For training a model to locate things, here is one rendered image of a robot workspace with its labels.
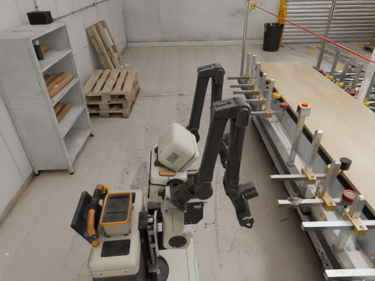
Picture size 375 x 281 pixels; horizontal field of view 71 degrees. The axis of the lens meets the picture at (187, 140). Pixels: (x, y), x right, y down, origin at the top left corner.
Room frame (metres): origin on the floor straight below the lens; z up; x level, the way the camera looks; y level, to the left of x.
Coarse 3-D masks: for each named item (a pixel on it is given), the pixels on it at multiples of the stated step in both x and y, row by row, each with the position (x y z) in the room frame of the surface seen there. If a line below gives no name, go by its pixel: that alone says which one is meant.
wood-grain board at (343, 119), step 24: (264, 72) 3.33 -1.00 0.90; (288, 72) 3.31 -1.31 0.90; (312, 72) 3.29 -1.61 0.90; (288, 96) 2.55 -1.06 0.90; (312, 96) 2.54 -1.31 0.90; (336, 96) 2.53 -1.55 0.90; (312, 120) 2.03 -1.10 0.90; (336, 120) 2.02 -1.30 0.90; (360, 120) 2.01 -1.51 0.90; (336, 144) 1.65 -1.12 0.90; (360, 144) 1.64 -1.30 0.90; (360, 168) 1.36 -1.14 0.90; (360, 192) 1.14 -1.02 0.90
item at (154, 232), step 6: (150, 204) 1.22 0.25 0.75; (156, 204) 1.22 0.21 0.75; (150, 210) 1.18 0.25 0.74; (150, 216) 1.10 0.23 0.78; (156, 216) 1.10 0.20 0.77; (156, 222) 1.07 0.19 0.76; (150, 228) 1.01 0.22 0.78; (156, 228) 1.03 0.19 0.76; (162, 228) 1.07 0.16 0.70; (150, 234) 1.00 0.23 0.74; (156, 234) 0.99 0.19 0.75; (162, 234) 1.03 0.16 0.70; (156, 240) 0.98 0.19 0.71; (150, 246) 1.00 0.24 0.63; (156, 246) 0.98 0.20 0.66; (162, 246) 1.01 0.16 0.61; (156, 252) 0.98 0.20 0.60
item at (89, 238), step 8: (104, 192) 1.17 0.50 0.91; (80, 200) 1.07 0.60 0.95; (88, 200) 1.10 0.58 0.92; (80, 208) 1.02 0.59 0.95; (88, 208) 1.05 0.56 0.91; (80, 216) 0.97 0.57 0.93; (96, 216) 1.05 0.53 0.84; (72, 224) 0.91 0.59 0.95; (80, 224) 0.93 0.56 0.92; (96, 224) 1.01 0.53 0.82; (80, 232) 0.90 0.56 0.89; (88, 232) 0.88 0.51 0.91; (96, 232) 0.88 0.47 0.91; (88, 240) 0.86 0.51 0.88
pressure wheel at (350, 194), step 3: (345, 192) 1.13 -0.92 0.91; (348, 192) 1.14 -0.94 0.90; (351, 192) 1.14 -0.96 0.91; (354, 192) 1.13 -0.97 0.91; (342, 195) 1.13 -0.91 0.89; (345, 195) 1.11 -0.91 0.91; (348, 195) 1.11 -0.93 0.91; (351, 195) 1.11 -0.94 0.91; (354, 195) 1.11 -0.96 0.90; (345, 198) 1.10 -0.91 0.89; (348, 198) 1.09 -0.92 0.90; (351, 198) 1.09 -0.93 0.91; (348, 201) 1.09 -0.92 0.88; (351, 201) 1.08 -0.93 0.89; (345, 207) 1.12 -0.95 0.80
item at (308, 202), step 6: (336, 198) 1.13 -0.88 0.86; (342, 198) 1.13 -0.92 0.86; (282, 204) 1.10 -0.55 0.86; (288, 204) 1.10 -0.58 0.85; (300, 204) 1.10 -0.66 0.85; (306, 204) 1.10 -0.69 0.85; (312, 204) 1.10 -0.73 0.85; (318, 204) 1.10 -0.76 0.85; (336, 204) 1.11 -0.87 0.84; (342, 204) 1.11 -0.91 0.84; (348, 204) 1.10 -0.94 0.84
